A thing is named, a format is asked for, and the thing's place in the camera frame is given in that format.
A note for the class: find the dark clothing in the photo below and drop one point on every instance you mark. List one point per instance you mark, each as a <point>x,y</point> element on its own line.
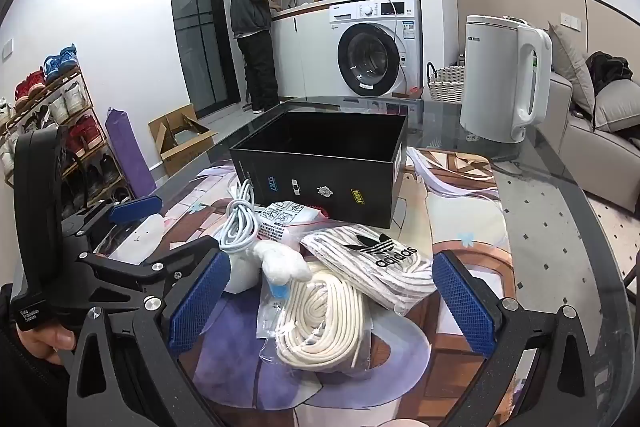
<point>607,69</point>

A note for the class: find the clear printed packet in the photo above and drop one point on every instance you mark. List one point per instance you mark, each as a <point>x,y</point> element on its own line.
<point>285,222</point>

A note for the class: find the white plush toy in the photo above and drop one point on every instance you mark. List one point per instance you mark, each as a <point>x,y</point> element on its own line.
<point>280,262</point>

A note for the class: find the bagged striped laces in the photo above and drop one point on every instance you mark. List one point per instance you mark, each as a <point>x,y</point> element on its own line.
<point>350,272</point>

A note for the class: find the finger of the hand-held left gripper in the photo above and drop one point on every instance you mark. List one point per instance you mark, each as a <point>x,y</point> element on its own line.
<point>136,210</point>
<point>150,268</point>

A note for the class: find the printed table mat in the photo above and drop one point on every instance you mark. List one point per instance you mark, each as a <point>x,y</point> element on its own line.
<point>460,217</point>

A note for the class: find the wall switch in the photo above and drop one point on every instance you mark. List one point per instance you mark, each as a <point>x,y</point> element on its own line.
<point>8,48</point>

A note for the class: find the black cardboard box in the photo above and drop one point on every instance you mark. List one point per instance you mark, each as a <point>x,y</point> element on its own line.
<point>320,187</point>

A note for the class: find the person's left hand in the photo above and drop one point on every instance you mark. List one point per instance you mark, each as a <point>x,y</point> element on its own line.
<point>50,339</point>

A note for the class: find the shoe rack with shoes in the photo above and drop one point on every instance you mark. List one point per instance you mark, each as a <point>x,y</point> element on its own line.
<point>35,82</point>

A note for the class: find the white electric kettle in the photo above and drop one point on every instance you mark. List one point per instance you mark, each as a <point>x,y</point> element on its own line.
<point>495,77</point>

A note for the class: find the white kitchen counter cabinet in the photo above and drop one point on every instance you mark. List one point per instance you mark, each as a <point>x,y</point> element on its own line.
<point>305,52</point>

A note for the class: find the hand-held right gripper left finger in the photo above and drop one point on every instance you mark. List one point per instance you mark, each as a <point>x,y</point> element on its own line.
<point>197,302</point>

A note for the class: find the wicker basket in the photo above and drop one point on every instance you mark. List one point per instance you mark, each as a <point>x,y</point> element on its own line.
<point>447,84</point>

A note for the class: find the wall outlet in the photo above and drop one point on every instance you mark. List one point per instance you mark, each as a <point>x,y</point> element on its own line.
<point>572,21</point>

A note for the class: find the dark glass fridge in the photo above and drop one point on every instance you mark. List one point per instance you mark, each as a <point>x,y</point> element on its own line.
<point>200,32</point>

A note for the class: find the beige cushion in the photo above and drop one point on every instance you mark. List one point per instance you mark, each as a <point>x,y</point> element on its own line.
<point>570,67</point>

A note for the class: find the brown cardboard box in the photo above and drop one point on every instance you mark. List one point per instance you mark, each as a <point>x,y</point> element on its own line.
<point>180,147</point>

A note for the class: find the grey sofa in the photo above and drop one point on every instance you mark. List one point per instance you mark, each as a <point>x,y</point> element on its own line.
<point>570,147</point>

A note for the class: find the white washing machine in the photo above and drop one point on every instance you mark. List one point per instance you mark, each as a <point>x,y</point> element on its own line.
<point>375,57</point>

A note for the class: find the purple yoga mat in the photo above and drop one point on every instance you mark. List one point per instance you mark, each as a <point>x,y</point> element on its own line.
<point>127,147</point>

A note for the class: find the wooden shoe rack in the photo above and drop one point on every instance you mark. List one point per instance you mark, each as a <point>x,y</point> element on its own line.
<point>95,152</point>

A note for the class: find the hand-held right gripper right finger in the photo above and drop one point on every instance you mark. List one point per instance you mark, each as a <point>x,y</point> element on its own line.
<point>465,307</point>

